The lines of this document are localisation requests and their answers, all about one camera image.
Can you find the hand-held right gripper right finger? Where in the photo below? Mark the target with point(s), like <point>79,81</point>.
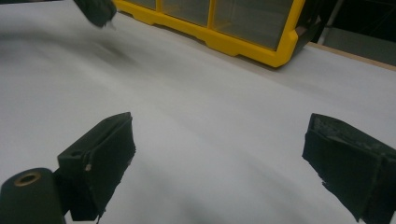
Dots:
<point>351,168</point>

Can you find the wooden table board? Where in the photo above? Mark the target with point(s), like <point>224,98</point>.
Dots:
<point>355,57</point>

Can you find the yellow organizer case clear drawers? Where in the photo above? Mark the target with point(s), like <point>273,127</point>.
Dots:
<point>249,21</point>

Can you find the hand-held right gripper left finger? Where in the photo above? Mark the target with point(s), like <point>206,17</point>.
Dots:
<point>99,161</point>

